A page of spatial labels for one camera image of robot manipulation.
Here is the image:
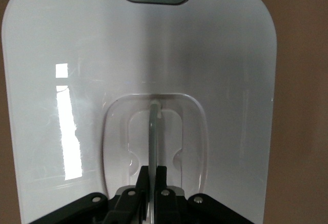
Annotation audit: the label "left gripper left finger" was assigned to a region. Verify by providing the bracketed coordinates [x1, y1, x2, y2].
[105, 166, 150, 224]

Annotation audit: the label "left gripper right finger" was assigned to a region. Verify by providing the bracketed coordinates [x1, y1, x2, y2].
[153, 166, 187, 224]

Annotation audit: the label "white box lid grey latches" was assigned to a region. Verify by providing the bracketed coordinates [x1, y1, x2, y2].
[0, 0, 279, 224]

